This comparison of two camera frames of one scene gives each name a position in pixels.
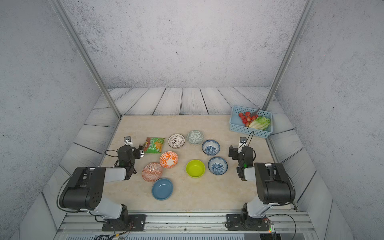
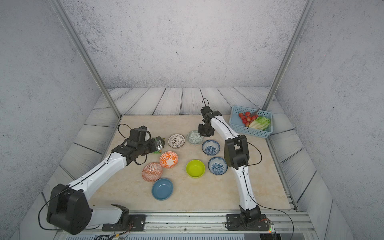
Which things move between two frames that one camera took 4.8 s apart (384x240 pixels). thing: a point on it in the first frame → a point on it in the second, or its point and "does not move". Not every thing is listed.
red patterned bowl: [152, 172] does not move
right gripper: [236, 152] → [201, 133]
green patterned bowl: [195, 137] does not move
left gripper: [136, 152] → [155, 147]
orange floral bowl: [168, 159] does not move
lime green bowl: [195, 168] does not move
